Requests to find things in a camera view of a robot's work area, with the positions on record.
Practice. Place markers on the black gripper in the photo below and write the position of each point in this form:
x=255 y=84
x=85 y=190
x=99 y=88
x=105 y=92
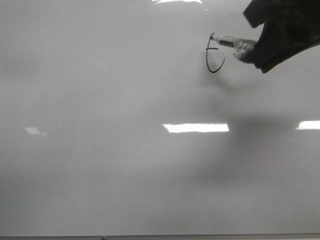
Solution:
x=289 y=28

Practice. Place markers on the whiteboard marker with taped body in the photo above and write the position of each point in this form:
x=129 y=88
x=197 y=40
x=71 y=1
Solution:
x=243 y=48

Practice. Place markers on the white whiteboard with metal frame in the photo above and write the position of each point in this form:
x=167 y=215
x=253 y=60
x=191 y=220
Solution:
x=114 y=120

